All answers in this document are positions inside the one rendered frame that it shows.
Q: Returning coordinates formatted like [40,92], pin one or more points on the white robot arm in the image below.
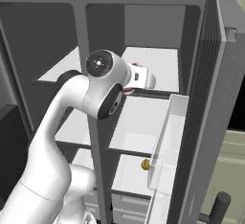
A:
[48,157]

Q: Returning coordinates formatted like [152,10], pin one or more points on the white freezer shelf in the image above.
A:
[65,66]
[83,159]
[76,129]

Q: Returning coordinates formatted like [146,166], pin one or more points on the grey freezer door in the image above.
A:
[9,84]

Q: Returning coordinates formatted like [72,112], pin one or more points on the pale grey fridge drawer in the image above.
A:
[130,208]

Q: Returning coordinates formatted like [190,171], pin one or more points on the grey fridge freezer cabinet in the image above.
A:
[81,26]

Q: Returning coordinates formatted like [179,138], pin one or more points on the grey fridge door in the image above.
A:
[220,84]

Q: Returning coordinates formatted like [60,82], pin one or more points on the beige cupboard run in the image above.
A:
[229,170]

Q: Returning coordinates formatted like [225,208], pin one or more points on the clear door bin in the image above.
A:
[169,157]

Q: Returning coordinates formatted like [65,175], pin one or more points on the white fridge shelf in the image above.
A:
[162,68]
[130,176]
[140,119]

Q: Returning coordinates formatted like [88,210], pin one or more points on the yellow round fruit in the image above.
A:
[145,164]

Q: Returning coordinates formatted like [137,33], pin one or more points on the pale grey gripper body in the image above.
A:
[150,80]

